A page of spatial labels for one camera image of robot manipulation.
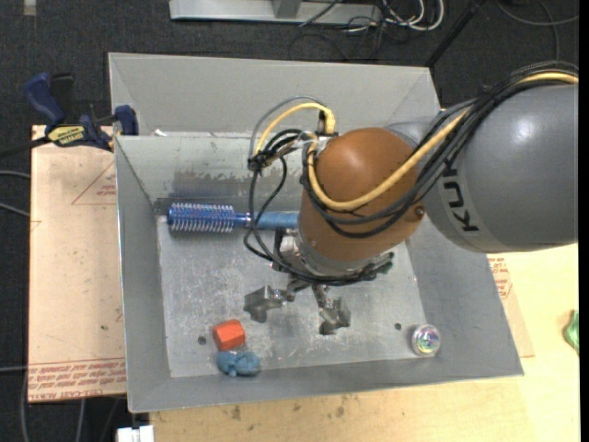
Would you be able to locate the blue round hairbrush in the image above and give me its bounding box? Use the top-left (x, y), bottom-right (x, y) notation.
top-left (166, 202), bottom-right (301, 236)

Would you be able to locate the orange-red block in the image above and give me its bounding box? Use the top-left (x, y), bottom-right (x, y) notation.
top-left (211, 319), bottom-right (247, 353)

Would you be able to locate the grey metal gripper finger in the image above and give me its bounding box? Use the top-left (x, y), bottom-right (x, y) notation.
top-left (318, 294), bottom-right (352, 337)
top-left (243, 285), bottom-right (296, 324)

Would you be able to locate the clear iridescent glass ball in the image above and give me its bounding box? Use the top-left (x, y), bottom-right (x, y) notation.
top-left (410, 323), bottom-right (443, 357)

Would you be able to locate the green plastic thing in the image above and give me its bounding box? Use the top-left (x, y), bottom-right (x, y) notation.
top-left (562, 309), bottom-right (579, 356)

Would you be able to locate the grey metal bin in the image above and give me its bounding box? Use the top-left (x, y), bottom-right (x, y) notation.
top-left (108, 52), bottom-right (525, 414)

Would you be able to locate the brown cardboard board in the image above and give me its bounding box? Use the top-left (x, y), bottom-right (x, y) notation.
top-left (27, 124), bottom-right (536, 405)

